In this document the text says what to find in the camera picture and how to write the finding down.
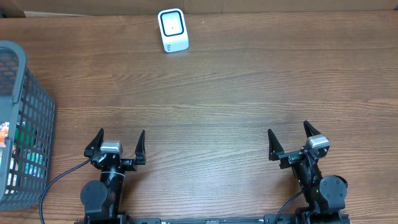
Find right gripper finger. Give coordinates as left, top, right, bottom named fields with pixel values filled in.
left=303, top=120, right=321, bottom=138
left=267, top=129, right=284, bottom=161

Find orange tissue pack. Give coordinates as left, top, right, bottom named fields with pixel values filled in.
left=0, top=122, right=10, bottom=147

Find green lid jar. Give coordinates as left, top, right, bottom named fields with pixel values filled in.
left=13, top=121, right=37, bottom=151

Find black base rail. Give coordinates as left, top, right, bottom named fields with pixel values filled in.
left=129, top=214, right=277, bottom=224

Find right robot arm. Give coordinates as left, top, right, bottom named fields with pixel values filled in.
left=264, top=120, right=350, bottom=224

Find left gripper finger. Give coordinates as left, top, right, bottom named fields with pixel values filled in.
left=84, top=128, right=104, bottom=157
left=134, top=130, right=146, bottom=165

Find right black cable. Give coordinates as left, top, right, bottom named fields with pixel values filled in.
left=274, top=189, right=304, bottom=224

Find cardboard box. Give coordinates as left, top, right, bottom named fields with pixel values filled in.
left=1, top=0, right=397, bottom=17

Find black cable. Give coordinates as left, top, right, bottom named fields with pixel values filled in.
left=274, top=189, right=304, bottom=224
left=39, top=157, right=94, bottom=224

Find left black cable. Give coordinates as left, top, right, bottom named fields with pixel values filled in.
left=39, top=157, right=94, bottom=224

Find grey plastic mesh basket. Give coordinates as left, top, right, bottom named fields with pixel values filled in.
left=1, top=40, right=57, bottom=211

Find white barcode scanner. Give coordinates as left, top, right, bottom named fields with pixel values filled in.
left=157, top=8, right=189, bottom=53

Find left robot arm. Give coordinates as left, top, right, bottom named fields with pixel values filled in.
left=80, top=129, right=146, bottom=223

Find teal tissue pack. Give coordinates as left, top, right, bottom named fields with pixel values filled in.
left=25, top=150, right=43, bottom=177

